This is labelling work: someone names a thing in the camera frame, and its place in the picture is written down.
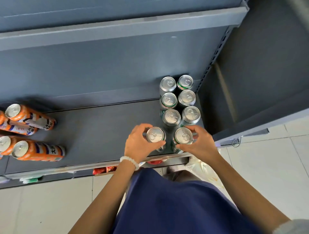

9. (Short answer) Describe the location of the orange striped soda can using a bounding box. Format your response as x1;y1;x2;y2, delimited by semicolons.
11;140;66;162
0;136;24;156

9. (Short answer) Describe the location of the person's left hand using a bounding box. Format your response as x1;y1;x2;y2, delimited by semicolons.
124;123;166;164

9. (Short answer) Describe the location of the person's left forearm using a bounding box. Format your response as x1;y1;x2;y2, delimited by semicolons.
68;161;140;234

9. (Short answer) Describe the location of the navy blue shirt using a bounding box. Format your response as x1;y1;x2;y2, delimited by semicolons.
111;168;264;234

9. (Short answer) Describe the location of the row of red snack packets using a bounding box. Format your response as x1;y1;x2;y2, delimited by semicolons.
92;159;169;176

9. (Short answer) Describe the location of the group of orange cans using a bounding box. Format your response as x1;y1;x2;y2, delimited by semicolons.
0;103;57;136

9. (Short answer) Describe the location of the grey metal shelf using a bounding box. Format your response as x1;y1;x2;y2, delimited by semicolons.
0;0;249;190

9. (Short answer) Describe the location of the white bead bracelet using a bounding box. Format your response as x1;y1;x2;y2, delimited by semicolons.
119;156;140;171

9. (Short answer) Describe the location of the dark grey shelf unit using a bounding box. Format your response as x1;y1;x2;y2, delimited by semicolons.
197;0;309;146

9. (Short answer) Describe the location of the person's right forearm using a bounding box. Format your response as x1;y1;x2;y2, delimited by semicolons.
205;154;291;232

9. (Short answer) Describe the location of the clear plastic bag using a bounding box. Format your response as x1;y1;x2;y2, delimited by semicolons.
184;155;226;191

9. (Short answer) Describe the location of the person's right hand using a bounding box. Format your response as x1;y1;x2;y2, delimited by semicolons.
175;125;222;165

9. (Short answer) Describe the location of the light grey shirt sleeve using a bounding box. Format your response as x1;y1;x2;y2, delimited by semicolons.
273;219;309;234

